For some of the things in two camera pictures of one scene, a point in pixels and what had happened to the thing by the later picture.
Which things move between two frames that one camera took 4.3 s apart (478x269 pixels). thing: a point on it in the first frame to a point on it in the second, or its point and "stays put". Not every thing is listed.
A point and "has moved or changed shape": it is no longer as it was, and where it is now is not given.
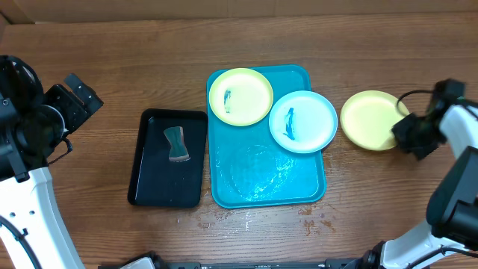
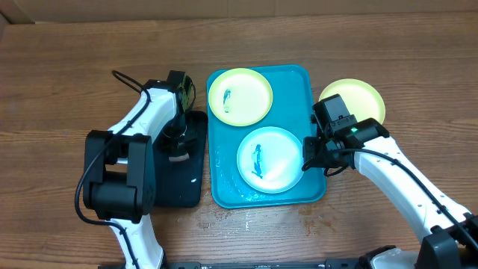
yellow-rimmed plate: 368,117 has moved or changed shape
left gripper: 79,113 to 190,138
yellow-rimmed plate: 240,96 stays put
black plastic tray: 156,181 stays put
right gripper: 399,134 to 314,161
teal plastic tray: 249,167 stays put
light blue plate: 303,122 to 269,160
